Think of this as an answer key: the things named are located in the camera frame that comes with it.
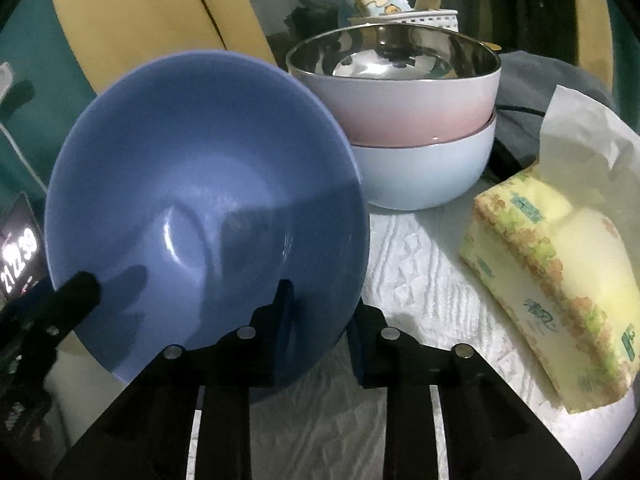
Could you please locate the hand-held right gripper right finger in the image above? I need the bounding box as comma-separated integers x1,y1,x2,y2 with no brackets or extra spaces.
347,301,583,480

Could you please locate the yellow floral tissue pack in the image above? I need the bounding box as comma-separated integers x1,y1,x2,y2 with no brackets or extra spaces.
459,85,640,415

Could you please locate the grey cloth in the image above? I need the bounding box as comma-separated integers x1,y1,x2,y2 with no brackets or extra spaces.
492,50,616,131

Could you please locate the pink steel-lined bowl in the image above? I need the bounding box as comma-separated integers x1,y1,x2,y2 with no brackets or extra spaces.
286,25,502,148

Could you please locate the large blue bowl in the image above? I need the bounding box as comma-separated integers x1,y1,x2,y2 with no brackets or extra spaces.
44,50,371,403

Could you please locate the white basket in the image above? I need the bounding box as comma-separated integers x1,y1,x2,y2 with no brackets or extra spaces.
347,7,461,31

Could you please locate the teal curtain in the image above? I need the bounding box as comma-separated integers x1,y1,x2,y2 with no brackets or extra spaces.
0,0,96,201

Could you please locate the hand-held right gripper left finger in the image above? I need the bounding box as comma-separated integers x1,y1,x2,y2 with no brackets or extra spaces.
52,279,297,480

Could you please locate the white textured tablecloth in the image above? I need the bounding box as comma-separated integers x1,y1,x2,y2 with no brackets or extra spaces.
65,195,636,480

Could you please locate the tablet showing clock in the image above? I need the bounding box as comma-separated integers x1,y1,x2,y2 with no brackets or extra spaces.
0,191,46,303

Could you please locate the light blue bowl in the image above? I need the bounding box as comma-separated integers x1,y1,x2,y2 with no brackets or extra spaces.
350,110,497,211

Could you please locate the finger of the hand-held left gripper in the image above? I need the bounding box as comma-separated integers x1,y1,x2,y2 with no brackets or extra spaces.
0,271,102,358

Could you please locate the yellow curtain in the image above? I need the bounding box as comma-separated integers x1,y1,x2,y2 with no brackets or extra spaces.
47,0,278,96
570,0,617,92

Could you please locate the white charger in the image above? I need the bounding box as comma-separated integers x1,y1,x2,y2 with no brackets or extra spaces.
0,62,15,106

